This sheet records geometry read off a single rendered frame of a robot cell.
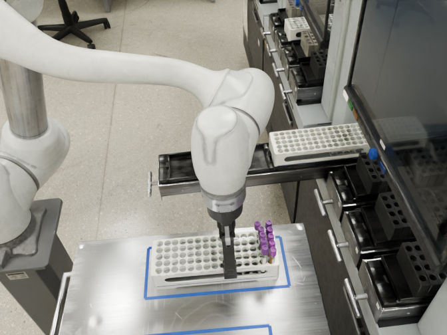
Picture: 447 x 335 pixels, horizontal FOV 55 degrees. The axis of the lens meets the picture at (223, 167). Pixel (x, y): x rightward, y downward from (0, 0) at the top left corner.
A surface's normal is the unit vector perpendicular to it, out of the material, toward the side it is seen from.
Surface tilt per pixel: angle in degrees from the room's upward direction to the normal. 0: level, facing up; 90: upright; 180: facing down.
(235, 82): 18
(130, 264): 0
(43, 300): 90
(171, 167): 0
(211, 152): 81
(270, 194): 0
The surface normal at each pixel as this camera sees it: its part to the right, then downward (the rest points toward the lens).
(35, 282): 0.11, 0.71
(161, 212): -0.05, -0.69
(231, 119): 0.16, -0.58
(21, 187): 0.95, 0.02
